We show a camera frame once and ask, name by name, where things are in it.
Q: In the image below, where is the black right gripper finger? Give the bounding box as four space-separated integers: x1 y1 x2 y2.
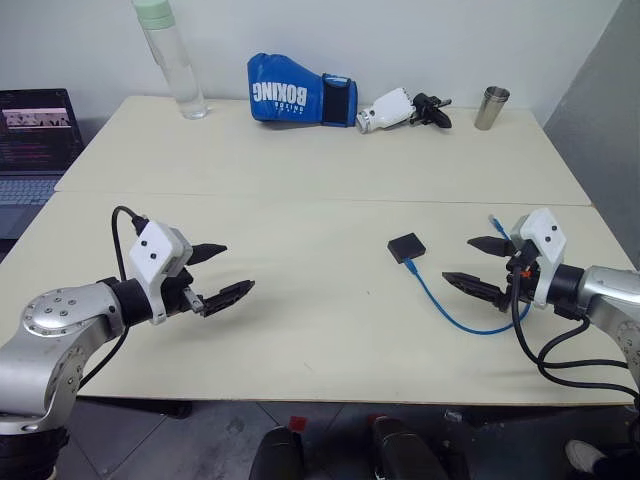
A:
466 235 515 259
441 270 507 307

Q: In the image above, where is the blue boxing glove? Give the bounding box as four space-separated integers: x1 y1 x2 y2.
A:
246 52 360 129

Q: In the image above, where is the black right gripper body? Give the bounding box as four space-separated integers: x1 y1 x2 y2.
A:
497 239 545 315

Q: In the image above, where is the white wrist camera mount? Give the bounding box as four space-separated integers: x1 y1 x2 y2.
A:
509 208 569 309
127 219 194 327

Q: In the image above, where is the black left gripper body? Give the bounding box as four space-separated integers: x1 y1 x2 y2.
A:
161 238 207 319

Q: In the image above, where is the clear bottle with green cap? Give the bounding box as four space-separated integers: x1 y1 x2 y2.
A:
131 0 210 121

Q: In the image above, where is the black table base bar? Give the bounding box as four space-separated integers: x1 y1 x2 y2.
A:
73 398 194 421

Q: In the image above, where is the white shoe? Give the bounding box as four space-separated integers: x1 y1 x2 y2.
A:
564 438 610 474

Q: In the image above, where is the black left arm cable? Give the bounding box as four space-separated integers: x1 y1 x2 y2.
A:
78 205 151 392

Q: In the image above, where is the white robotic hand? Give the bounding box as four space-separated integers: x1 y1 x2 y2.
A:
355 87 455 136

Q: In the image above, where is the open laptop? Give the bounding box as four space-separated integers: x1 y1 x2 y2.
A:
0 88 86 242

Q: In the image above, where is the dark rounded shape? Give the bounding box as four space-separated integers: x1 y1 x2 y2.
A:
247 425 306 480
368 414 452 480

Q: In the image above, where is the small black box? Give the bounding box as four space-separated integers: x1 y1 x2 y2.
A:
386 231 429 266

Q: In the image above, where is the blue cable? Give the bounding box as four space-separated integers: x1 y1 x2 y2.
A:
403 213 532 336

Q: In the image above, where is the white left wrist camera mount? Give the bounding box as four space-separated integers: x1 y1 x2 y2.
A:
127 219 194 327

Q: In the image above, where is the stainless steel cup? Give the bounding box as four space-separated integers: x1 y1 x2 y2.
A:
473 85 513 132

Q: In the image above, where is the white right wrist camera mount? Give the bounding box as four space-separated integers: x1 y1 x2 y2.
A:
509 208 569 309

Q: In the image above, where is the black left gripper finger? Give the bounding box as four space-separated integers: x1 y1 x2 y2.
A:
201 279 257 319
189 242 229 267

